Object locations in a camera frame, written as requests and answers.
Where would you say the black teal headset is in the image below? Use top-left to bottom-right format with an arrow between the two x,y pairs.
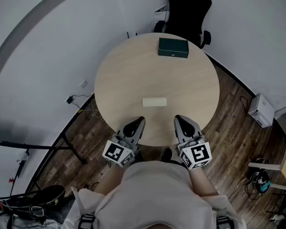
247,158 -> 271,195

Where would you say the black adapter cable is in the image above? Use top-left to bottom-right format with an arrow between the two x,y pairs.
71,94 -> 92,109

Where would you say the white metal desk leg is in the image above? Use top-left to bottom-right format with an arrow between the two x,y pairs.
247,162 -> 286,192

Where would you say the white cardboard box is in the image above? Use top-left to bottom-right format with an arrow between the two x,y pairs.
153,5 -> 169,25

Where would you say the person's right forearm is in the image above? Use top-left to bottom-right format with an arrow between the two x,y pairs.
188,166 -> 220,197

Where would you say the person's white shirt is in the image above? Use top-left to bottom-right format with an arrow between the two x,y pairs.
61,160 -> 247,229

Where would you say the small beige box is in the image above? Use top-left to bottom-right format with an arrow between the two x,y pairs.
142,97 -> 167,108

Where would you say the white printer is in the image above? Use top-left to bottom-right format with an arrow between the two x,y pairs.
247,94 -> 275,128

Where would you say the black metal frame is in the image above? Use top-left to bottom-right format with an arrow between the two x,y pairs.
0,132 -> 89,166

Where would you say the black office chair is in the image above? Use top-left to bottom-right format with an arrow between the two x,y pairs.
153,0 -> 212,49

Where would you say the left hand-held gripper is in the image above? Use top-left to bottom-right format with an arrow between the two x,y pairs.
102,116 -> 146,168

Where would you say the thin white cable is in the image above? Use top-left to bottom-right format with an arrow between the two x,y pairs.
90,99 -> 102,119

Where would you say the person's black shoe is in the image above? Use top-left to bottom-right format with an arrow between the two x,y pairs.
162,148 -> 174,163

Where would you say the person's left forearm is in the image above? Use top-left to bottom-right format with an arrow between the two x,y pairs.
94,161 -> 132,197

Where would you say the black bag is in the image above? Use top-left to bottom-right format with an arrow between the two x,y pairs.
0,184 -> 67,214

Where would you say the dark green box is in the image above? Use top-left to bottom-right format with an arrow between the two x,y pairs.
158,37 -> 189,59

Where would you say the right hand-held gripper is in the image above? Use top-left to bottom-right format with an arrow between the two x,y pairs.
174,115 -> 213,170

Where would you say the black printer cable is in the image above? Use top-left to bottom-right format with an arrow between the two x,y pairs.
239,95 -> 252,118

